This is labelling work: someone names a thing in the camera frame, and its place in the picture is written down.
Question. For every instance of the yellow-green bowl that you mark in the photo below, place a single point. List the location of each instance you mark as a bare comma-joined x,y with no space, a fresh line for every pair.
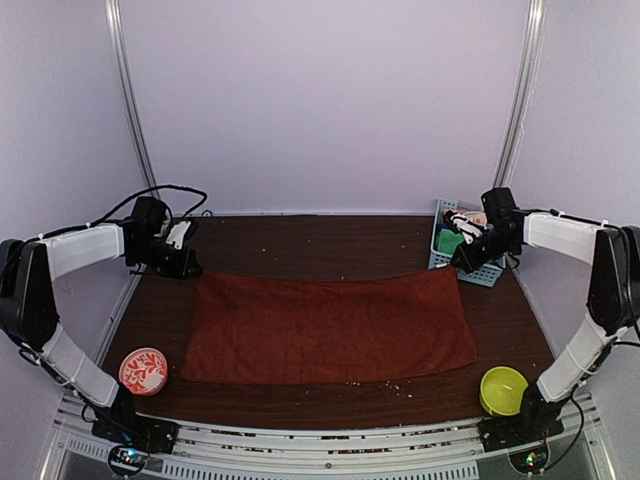
501,391

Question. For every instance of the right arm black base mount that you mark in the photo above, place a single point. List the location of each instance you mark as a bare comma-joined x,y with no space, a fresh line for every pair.
536,420

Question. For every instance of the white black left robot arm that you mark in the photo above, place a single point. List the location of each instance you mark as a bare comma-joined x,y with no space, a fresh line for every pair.
29,313

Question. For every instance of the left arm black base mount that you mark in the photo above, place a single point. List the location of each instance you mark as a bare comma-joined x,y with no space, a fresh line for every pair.
121,424

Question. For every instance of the right aluminium frame post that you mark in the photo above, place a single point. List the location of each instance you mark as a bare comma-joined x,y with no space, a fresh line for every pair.
523,89

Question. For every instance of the green microfibre towel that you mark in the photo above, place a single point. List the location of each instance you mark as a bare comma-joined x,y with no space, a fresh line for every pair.
447,241

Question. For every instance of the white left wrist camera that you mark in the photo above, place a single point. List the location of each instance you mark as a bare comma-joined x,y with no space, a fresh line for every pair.
180,233

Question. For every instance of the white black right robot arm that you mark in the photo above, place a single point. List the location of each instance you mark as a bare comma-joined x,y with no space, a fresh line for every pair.
612,299

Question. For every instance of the red white patterned plate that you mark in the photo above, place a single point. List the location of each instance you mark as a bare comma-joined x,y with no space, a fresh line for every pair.
144,372

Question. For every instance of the dark red towel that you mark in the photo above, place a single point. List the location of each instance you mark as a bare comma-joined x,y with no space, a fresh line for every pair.
260,331

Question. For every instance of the aluminium front rail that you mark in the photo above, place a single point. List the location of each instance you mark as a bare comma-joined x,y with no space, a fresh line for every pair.
449,450

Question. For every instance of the aluminium frame post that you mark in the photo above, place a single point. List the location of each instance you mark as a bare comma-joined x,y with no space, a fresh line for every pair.
132,115
523,89

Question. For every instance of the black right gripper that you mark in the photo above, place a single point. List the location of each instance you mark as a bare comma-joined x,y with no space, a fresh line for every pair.
470,263

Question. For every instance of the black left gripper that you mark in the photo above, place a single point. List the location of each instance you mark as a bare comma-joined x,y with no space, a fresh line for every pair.
181,269

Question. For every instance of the left aluminium frame post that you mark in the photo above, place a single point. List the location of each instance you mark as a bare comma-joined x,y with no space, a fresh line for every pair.
132,115

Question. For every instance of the light blue perforated basket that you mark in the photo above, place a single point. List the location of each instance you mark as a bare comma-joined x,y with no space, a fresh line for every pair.
488,274

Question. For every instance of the orange white patterned cloth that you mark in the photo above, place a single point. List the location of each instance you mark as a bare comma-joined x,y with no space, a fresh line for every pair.
476,217

